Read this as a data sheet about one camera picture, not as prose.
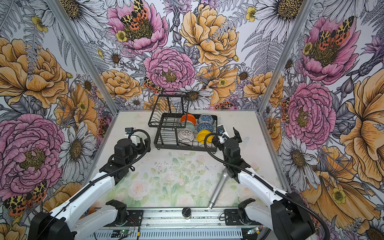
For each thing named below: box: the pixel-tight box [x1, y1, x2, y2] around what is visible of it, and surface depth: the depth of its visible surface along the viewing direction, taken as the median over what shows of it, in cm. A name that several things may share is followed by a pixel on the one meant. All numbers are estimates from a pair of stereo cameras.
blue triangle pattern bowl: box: [197, 121, 214, 134], surface depth 107 cm
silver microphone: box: [207, 168, 229, 209], surface depth 83 cm
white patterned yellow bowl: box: [177, 128, 195, 143], surface depth 104 cm
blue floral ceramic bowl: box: [197, 113, 215, 125], surface depth 111 cm
